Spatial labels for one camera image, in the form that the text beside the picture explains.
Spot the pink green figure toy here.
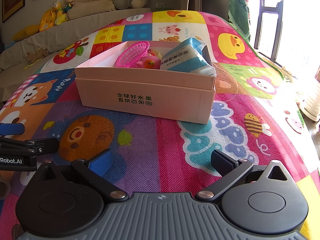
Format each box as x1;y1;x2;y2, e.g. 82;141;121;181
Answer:
136;55;162;70

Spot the large framed red picture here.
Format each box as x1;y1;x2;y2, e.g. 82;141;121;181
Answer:
2;0;26;23

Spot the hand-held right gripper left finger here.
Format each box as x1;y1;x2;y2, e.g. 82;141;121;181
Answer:
35;149;129;202

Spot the green hanging towel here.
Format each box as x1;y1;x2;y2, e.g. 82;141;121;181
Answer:
228;0;250;42

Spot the pink cardboard box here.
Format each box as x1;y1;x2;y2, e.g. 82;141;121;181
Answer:
74;40;217;125

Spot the sofa with beige cover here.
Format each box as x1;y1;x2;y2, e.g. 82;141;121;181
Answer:
0;7;153;80

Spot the beige folded blanket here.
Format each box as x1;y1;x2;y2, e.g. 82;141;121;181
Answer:
66;0;118;20

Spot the yellow pillow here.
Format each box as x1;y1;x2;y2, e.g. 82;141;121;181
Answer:
12;25;40;41

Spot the dark window frame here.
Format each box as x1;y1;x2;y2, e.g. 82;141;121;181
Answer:
254;2;284;65

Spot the yellow bird plush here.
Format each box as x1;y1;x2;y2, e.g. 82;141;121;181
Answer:
52;0;66;25

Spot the brown plush toy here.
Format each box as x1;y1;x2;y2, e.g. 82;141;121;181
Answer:
26;49;49;63

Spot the yellow striped plush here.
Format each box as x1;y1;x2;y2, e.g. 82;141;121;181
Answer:
39;9;56;32

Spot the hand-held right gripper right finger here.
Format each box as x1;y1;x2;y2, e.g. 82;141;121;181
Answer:
196;149;297;203

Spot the cartoon boy doll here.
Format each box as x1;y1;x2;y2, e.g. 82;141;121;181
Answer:
62;0;78;14

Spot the blue white tissue pack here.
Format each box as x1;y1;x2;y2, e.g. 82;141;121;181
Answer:
159;37;216;77

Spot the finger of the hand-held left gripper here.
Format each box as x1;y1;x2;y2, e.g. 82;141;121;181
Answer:
0;123;25;136
0;138;60;155

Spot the pink plastic basket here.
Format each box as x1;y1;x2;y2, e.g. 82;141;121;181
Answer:
114;41;150;68

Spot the colourful cartoon play mat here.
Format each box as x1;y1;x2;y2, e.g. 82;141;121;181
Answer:
0;10;320;240

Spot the white plant pot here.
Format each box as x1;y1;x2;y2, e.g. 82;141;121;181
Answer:
299;80;320;120

